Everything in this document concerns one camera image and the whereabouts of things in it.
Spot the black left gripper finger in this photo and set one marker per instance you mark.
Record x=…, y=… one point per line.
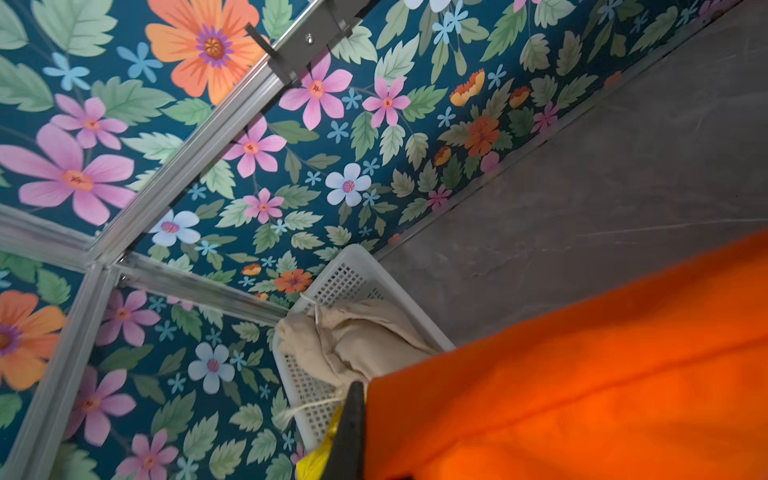
x=347, y=455

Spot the orange shorts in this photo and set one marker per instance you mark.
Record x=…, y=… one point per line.
x=665, y=378

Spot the yellow shorts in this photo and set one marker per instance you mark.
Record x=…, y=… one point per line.
x=313, y=465

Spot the beige shorts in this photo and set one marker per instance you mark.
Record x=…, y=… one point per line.
x=352, y=341

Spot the white plastic laundry basket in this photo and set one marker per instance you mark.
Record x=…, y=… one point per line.
x=353, y=276

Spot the aluminium frame post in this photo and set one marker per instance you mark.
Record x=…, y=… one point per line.
x=203, y=148

